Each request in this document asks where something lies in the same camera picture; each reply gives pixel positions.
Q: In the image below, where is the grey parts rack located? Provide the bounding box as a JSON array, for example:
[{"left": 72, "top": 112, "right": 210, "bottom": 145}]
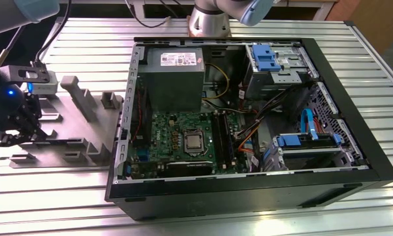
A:
[{"left": 9, "top": 75, "right": 124, "bottom": 170}]

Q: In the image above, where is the metal drive cage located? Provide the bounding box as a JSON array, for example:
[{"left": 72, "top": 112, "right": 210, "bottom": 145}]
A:
[{"left": 244, "top": 43, "right": 318, "bottom": 99}]

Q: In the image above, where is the cable with clear plug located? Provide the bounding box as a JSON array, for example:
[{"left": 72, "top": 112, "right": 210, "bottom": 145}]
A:
[{"left": 124, "top": 0, "right": 172, "bottom": 28}]

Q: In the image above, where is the grey power supply unit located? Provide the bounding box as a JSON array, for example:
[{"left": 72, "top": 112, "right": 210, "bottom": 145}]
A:
[{"left": 140, "top": 47, "right": 206, "bottom": 113}]

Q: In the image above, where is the orange wire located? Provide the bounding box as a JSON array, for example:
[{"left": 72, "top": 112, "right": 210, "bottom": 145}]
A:
[{"left": 237, "top": 137, "right": 260, "bottom": 154}]

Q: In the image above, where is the yellow wire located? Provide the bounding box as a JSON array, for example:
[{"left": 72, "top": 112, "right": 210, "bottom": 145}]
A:
[{"left": 204, "top": 63, "right": 230, "bottom": 100}]

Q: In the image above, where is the silver CPU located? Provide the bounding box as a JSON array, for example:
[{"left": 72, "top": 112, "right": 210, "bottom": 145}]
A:
[{"left": 185, "top": 135, "right": 202, "bottom": 150}]

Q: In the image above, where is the metal disk bay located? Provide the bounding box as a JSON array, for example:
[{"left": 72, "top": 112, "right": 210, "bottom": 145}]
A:
[{"left": 260, "top": 132, "right": 369, "bottom": 172}]

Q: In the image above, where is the black camera cable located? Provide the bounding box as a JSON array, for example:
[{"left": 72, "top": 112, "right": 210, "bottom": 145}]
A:
[{"left": 35, "top": 0, "right": 73, "bottom": 68}]

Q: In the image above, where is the hard disk in blue carrier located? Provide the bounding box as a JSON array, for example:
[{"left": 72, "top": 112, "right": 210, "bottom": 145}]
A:
[{"left": 274, "top": 132, "right": 344, "bottom": 150}]

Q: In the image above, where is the grey cable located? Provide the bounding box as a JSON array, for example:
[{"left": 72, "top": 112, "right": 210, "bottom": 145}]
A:
[{"left": 0, "top": 26, "right": 24, "bottom": 66}]

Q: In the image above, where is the black graphics card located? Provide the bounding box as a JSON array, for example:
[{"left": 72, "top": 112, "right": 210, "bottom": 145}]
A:
[{"left": 161, "top": 159, "right": 213, "bottom": 177}]

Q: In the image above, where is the black open PC case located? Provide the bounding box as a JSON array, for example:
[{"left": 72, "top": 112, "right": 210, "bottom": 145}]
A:
[{"left": 105, "top": 36, "right": 393, "bottom": 221}]

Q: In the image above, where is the black cable bundle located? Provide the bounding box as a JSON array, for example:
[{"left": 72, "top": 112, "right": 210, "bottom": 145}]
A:
[{"left": 234, "top": 83, "right": 312, "bottom": 138}]

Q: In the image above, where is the green motherboard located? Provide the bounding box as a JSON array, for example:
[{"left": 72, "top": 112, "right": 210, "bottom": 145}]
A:
[{"left": 130, "top": 85, "right": 260, "bottom": 177}]

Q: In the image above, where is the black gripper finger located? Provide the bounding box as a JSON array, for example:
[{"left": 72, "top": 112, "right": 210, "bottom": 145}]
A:
[
  {"left": 0, "top": 122, "right": 32, "bottom": 148},
  {"left": 21, "top": 94, "right": 53, "bottom": 143}
]

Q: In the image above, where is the blue flat wire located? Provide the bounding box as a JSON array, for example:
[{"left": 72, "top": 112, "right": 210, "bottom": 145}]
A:
[{"left": 300, "top": 108, "right": 318, "bottom": 141}]

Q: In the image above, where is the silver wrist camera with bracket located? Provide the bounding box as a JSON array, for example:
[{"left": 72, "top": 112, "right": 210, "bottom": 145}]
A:
[{"left": 0, "top": 64, "right": 58, "bottom": 95}]

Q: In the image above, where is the blue drive bay latch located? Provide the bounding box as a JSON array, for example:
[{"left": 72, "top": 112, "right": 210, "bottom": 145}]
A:
[{"left": 252, "top": 44, "right": 280, "bottom": 72}]

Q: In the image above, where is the wooden cabinet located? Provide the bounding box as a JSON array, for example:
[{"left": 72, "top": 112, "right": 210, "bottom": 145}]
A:
[{"left": 325, "top": 0, "right": 393, "bottom": 54}]

